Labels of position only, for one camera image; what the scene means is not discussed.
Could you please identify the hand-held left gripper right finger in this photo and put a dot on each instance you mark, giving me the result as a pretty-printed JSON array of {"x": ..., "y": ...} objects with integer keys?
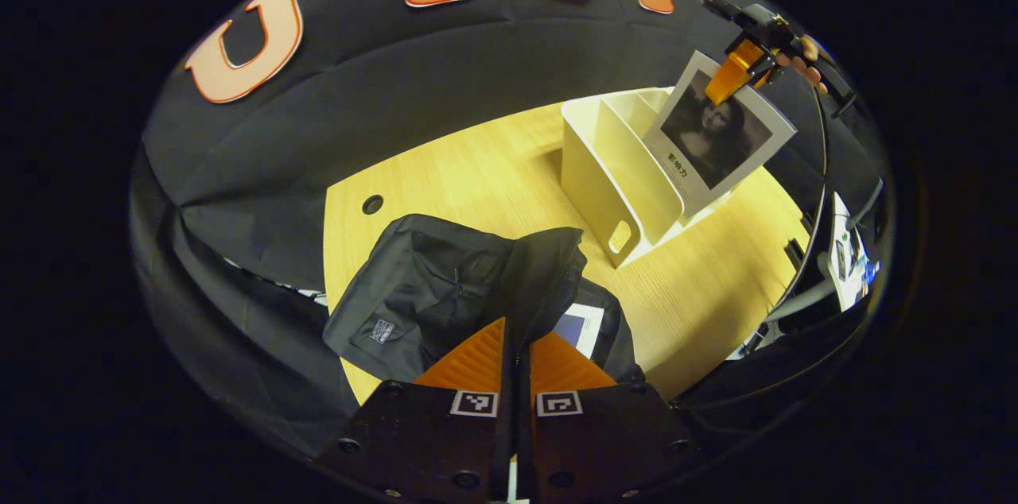
[{"x": 604, "y": 440}]

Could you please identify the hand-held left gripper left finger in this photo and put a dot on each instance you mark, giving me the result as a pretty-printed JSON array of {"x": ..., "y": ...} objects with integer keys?
[{"x": 429, "y": 440}]

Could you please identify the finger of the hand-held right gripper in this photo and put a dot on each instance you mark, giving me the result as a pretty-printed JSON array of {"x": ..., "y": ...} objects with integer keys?
[
  {"x": 767, "y": 76},
  {"x": 728, "y": 75}
]

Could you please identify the white bookshelf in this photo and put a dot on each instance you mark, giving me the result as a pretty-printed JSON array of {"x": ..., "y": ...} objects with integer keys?
[{"x": 588, "y": 178}]

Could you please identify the white portrait cover book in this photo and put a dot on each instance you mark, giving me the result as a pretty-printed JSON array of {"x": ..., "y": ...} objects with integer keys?
[{"x": 716, "y": 138}]

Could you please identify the backdrop frame pole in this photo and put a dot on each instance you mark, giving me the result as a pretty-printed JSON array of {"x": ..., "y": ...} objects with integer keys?
[{"x": 825, "y": 162}]

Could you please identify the blue night scene book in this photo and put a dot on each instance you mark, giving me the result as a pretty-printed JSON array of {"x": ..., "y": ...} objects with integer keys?
[{"x": 584, "y": 325}]

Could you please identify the black schoolbag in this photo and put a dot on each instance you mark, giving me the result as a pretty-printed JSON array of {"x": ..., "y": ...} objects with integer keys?
[{"x": 429, "y": 281}]

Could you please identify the black backdrop cloth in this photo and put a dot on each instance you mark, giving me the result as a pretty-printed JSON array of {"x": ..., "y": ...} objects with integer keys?
[{"x": 318, "y": 138}]

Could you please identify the white desk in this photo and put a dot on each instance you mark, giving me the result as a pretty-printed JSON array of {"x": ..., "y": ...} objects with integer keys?
[{"x": 843, "y": 257}]

